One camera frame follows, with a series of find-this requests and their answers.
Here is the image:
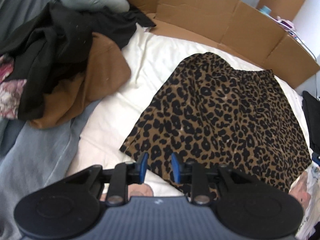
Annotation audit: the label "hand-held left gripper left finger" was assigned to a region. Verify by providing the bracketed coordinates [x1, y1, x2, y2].
[64, 152, 150, 207]

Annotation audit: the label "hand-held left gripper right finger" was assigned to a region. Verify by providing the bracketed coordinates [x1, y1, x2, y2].
[171, 152, 253, 205]

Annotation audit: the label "leopard print skirt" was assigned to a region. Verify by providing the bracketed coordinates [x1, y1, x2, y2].
[119, 52, 313, 197]

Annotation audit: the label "black folded clothes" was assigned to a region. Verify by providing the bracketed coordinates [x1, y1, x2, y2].
[301, 91, 320, 153]

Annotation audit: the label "cream bear print blanket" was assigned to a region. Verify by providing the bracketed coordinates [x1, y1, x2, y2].
[65, 31, 320, 240]

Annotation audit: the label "blue-grey garment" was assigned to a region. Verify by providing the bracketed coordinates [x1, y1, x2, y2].
[0, 100, 105, 240]

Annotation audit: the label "brown garment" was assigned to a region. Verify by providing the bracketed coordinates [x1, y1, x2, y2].
[29, 32, 132, 130]

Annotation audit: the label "purple packet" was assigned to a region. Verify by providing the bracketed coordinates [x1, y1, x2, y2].
[277, 17, 296, 30]

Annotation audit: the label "black crumpled garment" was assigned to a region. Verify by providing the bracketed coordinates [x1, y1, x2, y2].
[0, 4, 157, 120]

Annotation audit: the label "pink floral cloth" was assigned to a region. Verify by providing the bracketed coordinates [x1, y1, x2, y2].
[0, 55, 27, 119]

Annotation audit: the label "folded cardboard sheet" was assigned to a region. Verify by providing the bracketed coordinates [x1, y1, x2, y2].
[110, 0, 320, 89]

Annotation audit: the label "dark grey pillow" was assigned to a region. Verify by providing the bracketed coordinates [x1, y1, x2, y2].
[0, 0, 54, 53]

